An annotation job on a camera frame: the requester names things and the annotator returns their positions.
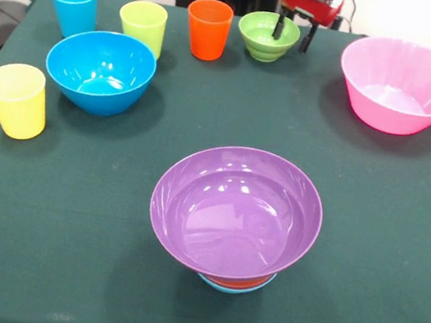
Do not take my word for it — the dark green tablecloth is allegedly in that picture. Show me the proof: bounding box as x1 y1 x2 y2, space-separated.
0 0 431 323

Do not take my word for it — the small green plastic bowl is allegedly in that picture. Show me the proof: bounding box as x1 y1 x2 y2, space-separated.
233 7 304 68

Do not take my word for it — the yellow plastic cup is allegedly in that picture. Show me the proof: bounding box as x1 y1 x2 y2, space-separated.
0 59 55 144

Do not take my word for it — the lime green plastic cup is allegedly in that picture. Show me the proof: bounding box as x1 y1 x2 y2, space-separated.
112 0 171 62

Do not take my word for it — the blue plastic cup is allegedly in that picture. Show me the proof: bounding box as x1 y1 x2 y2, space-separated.
43 0 101 43

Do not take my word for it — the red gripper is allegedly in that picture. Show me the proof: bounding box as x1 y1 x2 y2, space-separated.
269 0 345 59

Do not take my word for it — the orange plastic cup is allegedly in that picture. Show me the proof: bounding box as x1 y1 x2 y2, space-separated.
180 0 237 65

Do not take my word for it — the small blue plastic bowl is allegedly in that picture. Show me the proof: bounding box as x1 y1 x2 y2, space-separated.
195 262 279 301

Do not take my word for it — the purple plastic bowl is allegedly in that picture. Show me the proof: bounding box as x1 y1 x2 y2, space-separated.
140 133 332 294

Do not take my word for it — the large blue plastic bowl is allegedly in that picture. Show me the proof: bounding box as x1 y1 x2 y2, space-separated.
39 22 161 124

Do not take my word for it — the large pink plastic bowl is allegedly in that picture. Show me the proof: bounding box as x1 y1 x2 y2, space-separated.
331 31 431 141

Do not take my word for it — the orange plastic bowl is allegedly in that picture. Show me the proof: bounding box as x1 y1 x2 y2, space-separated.
205 268 272 294

